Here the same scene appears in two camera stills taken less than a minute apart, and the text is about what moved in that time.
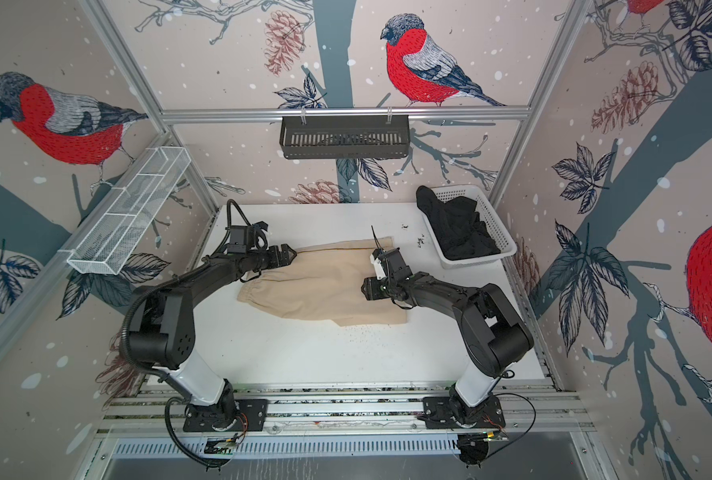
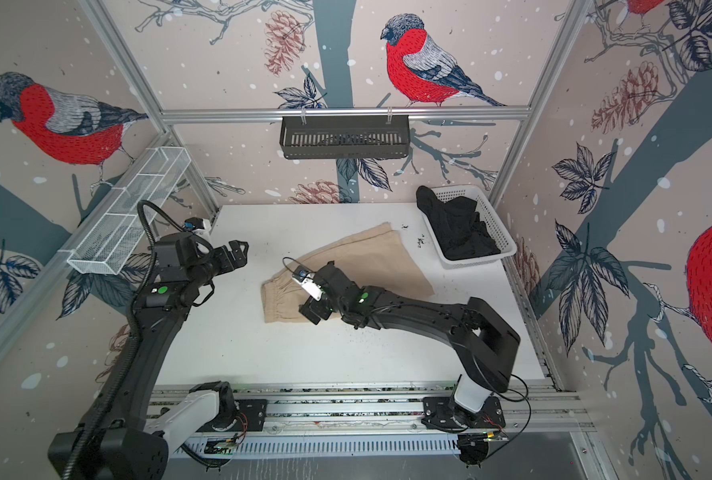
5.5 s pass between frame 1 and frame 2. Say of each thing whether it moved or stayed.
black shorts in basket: stayed
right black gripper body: moved
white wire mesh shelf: stayed
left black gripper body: moved
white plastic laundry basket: stayed
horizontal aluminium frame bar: stayed
